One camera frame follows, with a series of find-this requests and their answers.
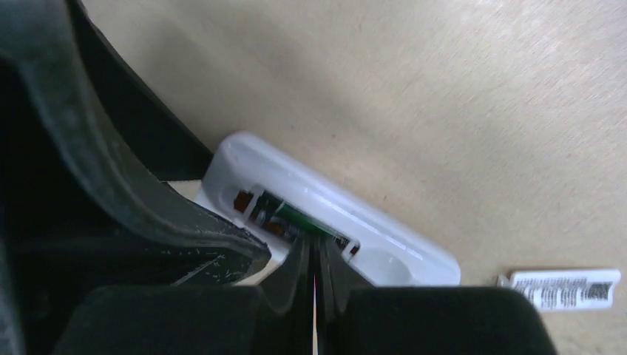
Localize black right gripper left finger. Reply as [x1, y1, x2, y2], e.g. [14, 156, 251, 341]
[54, 236, 315, 354]

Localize black silver AAA battery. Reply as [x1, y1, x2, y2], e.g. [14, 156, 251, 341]
[251, 214, 300, 243]

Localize white remote control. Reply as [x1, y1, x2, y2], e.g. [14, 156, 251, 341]
[195, 132, 461, 286]

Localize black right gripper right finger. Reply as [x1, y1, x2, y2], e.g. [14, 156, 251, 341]
[313, 238, 557, 355]

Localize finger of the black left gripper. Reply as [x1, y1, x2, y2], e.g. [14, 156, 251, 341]
[67, 1, 213, 181]
[1, 1, 271, 354]

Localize green black AAA battery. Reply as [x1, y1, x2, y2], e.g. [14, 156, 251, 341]
[255, 192, 351, 250]

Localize white battery compartment cover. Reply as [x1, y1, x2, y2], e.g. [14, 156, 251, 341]
[496, 269, 622, 311]

